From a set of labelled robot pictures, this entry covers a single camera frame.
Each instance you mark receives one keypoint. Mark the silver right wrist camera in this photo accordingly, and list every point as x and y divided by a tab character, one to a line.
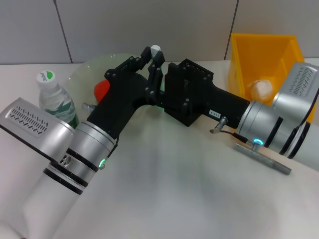
299	84

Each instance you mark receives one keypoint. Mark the wavy translucent glass fruit plate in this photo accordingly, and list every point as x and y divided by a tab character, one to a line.
82	72

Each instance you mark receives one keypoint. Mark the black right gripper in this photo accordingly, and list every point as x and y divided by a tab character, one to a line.
214	99

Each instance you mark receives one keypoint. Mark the silver grey pen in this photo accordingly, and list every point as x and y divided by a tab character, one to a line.
269	161

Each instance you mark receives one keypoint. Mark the clear water bottle green label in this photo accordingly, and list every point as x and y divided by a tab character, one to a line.
53	99

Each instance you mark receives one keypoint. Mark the red-orange fruit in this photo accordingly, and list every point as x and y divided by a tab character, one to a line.
102	88

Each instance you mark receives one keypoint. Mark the yellow plastic bin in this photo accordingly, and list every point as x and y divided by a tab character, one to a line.
261	54

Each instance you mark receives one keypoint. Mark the green utility knife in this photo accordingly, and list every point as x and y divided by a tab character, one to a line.
155	49

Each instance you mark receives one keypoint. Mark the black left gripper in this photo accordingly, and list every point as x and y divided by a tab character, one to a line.
119	99

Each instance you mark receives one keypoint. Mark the black mesh pen holder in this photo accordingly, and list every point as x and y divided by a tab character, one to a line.
187	119

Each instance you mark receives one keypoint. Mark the white paper ball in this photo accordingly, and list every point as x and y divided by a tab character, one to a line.
260	89

